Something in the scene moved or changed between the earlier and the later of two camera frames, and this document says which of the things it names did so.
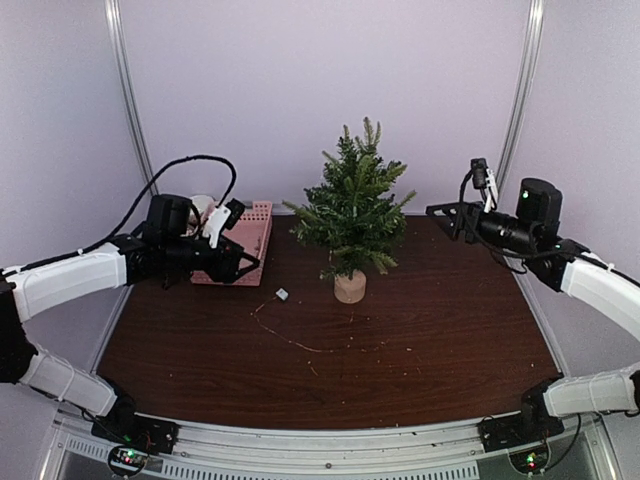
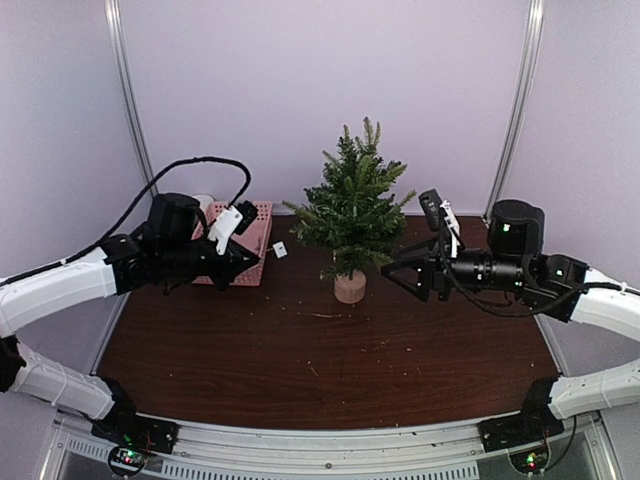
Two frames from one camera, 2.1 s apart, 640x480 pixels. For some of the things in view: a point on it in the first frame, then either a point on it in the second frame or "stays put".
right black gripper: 451,231 -> 431,273
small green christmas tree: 351,218 stays put
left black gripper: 228,273 stays put
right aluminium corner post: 533,47 stays put
